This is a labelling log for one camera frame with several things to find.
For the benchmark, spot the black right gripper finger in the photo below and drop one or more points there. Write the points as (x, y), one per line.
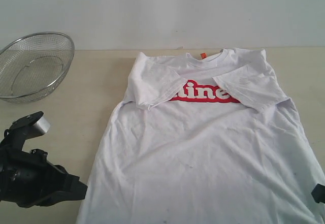
(318, 193)

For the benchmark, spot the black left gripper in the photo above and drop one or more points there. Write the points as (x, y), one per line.
(28, 179)

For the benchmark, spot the white t-shirt red lettering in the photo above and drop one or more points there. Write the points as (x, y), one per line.
(203, 141)

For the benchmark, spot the metal wire mesh basket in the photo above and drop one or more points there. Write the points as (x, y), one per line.
(33, 66)

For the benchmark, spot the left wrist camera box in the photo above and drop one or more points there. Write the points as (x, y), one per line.
(24, 128)

